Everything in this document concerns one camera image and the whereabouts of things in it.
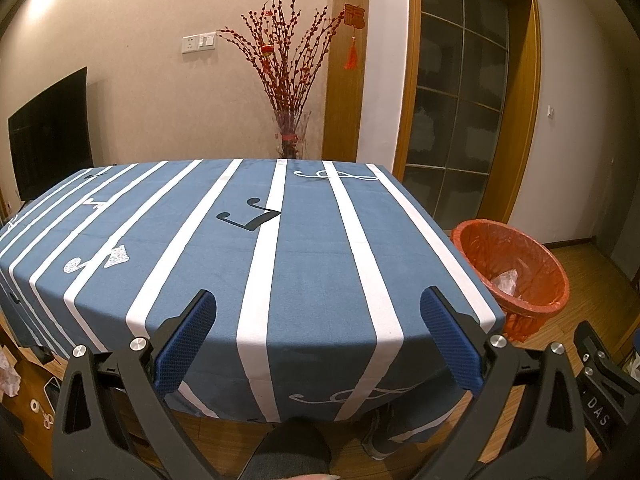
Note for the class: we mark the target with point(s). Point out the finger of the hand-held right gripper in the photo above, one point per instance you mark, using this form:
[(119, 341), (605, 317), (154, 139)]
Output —
[(595, 355)]

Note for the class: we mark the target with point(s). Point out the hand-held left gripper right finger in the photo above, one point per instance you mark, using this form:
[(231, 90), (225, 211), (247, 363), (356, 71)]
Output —
[(450, 335)]

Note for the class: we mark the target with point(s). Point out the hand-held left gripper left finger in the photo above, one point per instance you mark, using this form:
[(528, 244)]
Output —
[(185, 347)]

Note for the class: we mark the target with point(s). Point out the clear plastic bag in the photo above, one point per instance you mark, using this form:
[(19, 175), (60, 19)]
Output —
[(506, 282)]

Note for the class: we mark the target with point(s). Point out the red basket with red liner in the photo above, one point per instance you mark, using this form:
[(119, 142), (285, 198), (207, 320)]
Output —
[(480, 255)]

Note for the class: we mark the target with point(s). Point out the grey shoe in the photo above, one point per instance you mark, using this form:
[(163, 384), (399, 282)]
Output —
[(380, 432)]

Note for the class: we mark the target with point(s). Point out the dark phone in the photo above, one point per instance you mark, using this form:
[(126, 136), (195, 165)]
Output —
[(52, 390)]

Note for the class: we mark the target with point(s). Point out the person's leg in dark trousers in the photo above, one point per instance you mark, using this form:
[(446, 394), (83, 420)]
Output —
[(290, 450)]

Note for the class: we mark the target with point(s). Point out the blue white striped tablecloth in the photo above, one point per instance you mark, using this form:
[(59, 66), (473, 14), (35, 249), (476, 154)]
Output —
[(310, 270)]

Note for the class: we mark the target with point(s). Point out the white tape rolls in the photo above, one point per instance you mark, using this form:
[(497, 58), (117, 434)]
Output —
[(42, 412)]

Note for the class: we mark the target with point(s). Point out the white plastic bag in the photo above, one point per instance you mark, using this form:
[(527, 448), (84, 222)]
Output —
[(10, 375)]

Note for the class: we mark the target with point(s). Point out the glass vase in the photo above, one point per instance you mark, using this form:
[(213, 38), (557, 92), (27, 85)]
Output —
[(291, 135)]

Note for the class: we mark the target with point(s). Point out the black television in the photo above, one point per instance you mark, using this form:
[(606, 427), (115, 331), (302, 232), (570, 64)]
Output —
[(50, 130)]

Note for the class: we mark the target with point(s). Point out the red berry branches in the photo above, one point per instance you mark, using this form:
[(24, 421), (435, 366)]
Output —
[(285, 55)]

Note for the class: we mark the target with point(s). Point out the red hanging tassel ornament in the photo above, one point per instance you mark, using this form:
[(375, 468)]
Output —
[(353, 35)]

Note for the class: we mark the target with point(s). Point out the glass door with wooden frame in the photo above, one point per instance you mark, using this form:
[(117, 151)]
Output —
[(450, 90)]

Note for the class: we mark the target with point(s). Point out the white wall socket panel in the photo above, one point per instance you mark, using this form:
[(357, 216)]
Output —
[(198, 42)]

